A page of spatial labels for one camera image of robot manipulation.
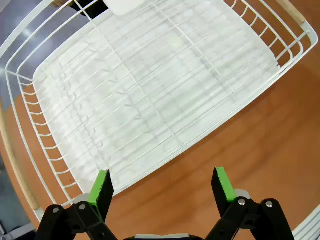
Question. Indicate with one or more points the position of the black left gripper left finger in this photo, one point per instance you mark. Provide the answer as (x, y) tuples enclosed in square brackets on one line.
[(82, 220)]

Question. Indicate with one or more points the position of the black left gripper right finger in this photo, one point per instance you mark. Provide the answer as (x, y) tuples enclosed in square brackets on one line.
[(250, 220)]

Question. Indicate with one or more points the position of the white plastic drain tray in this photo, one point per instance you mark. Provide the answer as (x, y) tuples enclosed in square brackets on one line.
[(150, 87)]

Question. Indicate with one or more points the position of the white ribbed board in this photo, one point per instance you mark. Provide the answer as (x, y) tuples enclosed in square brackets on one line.
[(310, 227)]

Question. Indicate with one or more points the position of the white rounded plastic object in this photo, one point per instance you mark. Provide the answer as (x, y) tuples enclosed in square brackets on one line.
[(125, 6)]

